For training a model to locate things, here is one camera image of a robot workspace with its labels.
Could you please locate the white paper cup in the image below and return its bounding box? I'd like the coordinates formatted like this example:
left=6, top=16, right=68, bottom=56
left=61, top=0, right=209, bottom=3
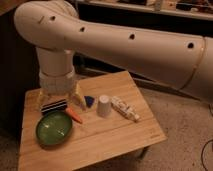
left=97, top=95, right=111, bottom=117

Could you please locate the cluttered upper shelf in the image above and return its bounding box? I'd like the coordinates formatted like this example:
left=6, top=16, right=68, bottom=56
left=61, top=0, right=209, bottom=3
left=74, top=0, right=213, bottom=21

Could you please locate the blue sponge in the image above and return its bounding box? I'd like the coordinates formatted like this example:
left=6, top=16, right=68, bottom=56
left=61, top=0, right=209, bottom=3
left=85, top=96, right=95, bottom=107

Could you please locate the black cable on floor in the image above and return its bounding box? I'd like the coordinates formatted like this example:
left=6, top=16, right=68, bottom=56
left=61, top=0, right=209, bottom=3
left=200, top=139, right=213, bottom=171

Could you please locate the orange toy carrot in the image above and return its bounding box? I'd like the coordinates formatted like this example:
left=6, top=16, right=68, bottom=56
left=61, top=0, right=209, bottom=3
left=65, top=107, right=83, bottom=124

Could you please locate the wooden table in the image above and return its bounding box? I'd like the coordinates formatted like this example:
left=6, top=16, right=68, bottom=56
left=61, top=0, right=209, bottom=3
left=18, top=71, right=166, bottom=171

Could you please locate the green round plate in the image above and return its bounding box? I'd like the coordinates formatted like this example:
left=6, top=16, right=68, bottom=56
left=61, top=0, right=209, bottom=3
left=35, top=111, right=73, bottom=146

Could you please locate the black white striped block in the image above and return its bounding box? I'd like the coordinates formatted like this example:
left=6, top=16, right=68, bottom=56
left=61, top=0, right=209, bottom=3
left=41, top=99, right=67, bottom=115

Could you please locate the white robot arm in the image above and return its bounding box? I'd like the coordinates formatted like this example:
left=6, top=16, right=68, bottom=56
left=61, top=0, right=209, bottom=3
left=14, top=0, right=213, bottom=104

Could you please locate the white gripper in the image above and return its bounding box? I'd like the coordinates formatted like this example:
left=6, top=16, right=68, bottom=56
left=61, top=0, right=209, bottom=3
left=36, top=48, right=86, bottom=110

